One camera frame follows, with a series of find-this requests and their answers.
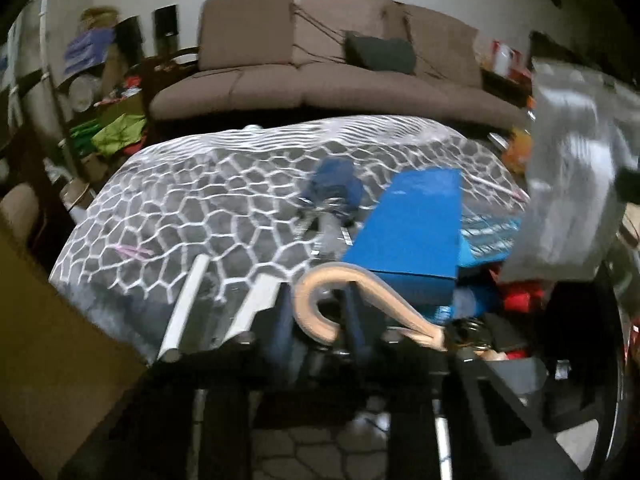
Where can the green cloth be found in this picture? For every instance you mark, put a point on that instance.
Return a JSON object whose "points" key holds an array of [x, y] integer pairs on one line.
{"points": [[117, 135]]}

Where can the pink hair clip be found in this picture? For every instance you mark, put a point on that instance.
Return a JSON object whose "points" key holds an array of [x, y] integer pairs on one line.
{"points": [[133, 250]]}

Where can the dark grey cushion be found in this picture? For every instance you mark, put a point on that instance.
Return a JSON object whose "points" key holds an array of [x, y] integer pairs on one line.
{"points": [[380, 52]]}

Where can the grey honeycomb patterned tablecloth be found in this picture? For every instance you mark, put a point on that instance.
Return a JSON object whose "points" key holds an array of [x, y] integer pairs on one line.
{"points": [[210, 195]]}

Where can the brown sofa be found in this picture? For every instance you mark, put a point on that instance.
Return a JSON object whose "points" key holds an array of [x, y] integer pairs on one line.
{"points": [[330, 60]]}

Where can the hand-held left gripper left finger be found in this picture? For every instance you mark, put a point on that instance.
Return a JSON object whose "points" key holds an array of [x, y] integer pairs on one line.
{"points": [[278, 321]]}

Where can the silver foil bag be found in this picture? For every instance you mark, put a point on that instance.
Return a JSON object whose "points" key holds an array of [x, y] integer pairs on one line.
{"points": [[565, 170]]}

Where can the blue striped packet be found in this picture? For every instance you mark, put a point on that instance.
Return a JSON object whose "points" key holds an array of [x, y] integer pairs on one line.
{"points": [[492, 237]]}

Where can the white and red jug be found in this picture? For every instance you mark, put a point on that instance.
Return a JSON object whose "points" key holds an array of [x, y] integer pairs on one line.
{"points": [[504, 57]]}

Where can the white plastic stick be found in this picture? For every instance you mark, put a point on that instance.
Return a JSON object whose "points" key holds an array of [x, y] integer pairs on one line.
{"points": [[184, 305]]}

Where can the black round container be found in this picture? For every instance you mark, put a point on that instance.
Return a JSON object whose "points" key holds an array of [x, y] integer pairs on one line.
{"points": [[617, 360]]}

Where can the blue cardboard box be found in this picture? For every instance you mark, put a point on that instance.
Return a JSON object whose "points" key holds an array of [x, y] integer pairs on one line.
{"points": [[412, 230]]}

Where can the orange object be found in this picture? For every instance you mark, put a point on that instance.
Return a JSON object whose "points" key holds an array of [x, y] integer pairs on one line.
{"points": [[517, 147]]}

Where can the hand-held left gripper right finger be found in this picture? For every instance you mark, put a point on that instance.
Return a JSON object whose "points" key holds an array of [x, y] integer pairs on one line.
{"points": [[359, 325]]}

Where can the brown cardboard box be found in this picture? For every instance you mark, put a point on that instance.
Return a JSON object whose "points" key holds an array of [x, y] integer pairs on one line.
{"points": [[50, 355]]}

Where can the white flat strip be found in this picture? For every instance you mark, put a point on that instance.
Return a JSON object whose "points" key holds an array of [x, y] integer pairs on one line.
{"points": [[256, 305]]}

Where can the red packet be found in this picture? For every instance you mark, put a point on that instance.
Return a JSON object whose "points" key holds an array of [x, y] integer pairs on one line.
{"points": [[520, 297]]}

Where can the metal key bunch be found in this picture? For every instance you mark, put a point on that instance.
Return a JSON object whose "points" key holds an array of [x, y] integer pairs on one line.
{"points": [[320, 220]]}

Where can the black speaker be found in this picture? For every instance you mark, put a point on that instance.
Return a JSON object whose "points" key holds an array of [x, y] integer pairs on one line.
{"points": [[165, 22], [129, 35]]}

